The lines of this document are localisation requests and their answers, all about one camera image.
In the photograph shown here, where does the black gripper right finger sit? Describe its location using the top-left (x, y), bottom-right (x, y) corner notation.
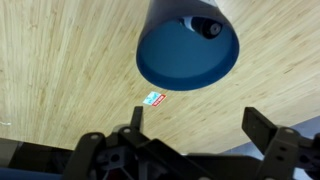
top-left (241, 106), bottom-right (300, 180)

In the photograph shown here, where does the small white pink object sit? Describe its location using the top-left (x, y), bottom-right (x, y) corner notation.
top-left (142, 91), bottom-right (167, 108)

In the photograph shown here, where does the black white dry-erase marker pen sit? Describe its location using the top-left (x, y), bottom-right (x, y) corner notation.
top-left (178, 15), bottom-right (224, 40)

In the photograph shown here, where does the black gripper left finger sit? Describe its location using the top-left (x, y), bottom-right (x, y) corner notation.
top-left (62, 106), bottom-right (153, 180)

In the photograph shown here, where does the dark blue plastic cup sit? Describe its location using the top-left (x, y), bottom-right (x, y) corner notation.
top-left (135, 0), bottom-right (240, 92)

